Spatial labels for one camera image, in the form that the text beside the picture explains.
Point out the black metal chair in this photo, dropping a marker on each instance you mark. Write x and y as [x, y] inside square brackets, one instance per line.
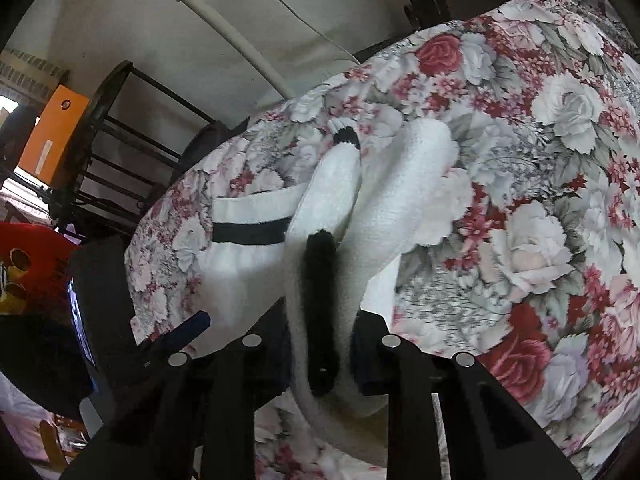
[115, 150]

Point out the red and yellow object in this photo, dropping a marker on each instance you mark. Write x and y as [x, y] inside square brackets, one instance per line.
[35, 250]

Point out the floral printed cloth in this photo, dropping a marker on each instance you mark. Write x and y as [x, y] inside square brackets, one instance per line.
[525, 160]

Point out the wooden furniture piece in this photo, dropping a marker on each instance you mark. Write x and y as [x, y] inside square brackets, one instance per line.
[55, 442]

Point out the white sock with black stripes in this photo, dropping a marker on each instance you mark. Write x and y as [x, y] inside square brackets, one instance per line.
[325, 190]
[240, 270]
[400, 200]

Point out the white pipe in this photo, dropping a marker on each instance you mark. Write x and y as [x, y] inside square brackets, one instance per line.
[225, 25]

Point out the orange box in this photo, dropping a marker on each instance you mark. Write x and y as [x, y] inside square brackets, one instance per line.
[55, 135]

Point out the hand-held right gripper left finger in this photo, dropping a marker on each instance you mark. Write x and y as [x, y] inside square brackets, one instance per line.
[250, 360]

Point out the pale pink cloth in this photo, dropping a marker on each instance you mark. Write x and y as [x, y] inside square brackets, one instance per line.
[20, 400]

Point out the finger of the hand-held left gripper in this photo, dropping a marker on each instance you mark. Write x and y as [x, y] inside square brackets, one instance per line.
[190, 326]

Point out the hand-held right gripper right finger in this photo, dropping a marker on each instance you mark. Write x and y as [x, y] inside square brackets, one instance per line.
[370, 360]

